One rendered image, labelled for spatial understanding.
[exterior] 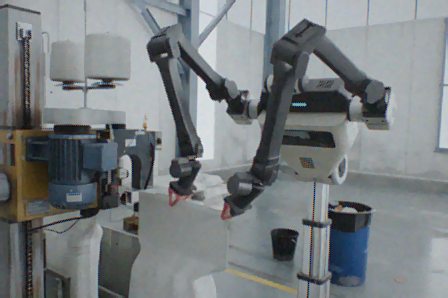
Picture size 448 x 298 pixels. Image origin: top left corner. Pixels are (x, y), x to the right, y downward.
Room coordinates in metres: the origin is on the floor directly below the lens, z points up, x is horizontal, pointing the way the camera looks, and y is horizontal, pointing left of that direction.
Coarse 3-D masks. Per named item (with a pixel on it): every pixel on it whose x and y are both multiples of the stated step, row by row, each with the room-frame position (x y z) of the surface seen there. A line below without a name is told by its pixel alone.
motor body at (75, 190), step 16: (48, 144) 1.28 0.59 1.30; (64, 144) 1.24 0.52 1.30; (80, 144) 1.25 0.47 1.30; (48, 160) 1.28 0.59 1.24; (64, 160) 1.24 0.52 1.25; (80, 160) 1.25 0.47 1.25; (48, 176) 1.28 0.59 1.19; (64, 176) 1.24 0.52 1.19; (80, 176) 1.25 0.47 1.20; (64, 192) 1.23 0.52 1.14; (80, 192) 1.25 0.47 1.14; (64, 208) 1.24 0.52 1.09; (80, 208) 1.26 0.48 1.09
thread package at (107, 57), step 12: (84, 36) 1.39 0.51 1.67; (96, 36) 1.35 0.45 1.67; (108, 36) 1.35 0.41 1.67; (120, 36) 1.38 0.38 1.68; (84, 48) 1.39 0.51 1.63; (96, 48) 1.35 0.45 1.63; (108, 48) 1.35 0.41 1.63; (120, 48) 1.38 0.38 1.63; (84, 60) 1.38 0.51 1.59; (96, 60) 1.35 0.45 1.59; (108, 60) 1.35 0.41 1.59; (120, 60) 1.38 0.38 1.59; (84, 72) 1.39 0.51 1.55; (96, 72) 1.35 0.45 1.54; (108, 72) 1.35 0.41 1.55; (120, 72) 1.38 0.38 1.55
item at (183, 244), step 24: (144, 192) 1.60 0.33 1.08; (144, 216) 1.60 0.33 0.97; (168, 216) 1.48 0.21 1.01; (192, 216) 1.40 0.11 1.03; (216, 216) 1.33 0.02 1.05; (144, 240) 1.60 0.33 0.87; (168, 240) 1.48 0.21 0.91; (192, 240) 1.40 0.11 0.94; (216, 240) 1.33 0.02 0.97; (144, 264) 1.48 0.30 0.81; (168, 264) 1.42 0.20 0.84; (192, 264) 1.38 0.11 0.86; (216, 264) 1.33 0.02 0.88; (144, 288) 1.46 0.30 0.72; (168, 288) 1.38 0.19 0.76; (192, 288) 1.33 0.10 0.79
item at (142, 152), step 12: (120, 132) 1.62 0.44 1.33; (132, 132) 1.67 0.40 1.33; (144, 132) 1.72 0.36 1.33; (120, 144) 1.62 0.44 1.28; (144, 144) 1.72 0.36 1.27; (132, 156) 1.72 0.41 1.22; (144, 156) 1.73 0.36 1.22; (132, 168) 1.75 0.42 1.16; (144, 168) 1.73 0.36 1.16; (132, 180) 1.75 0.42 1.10; (144, 180) 1.73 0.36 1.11
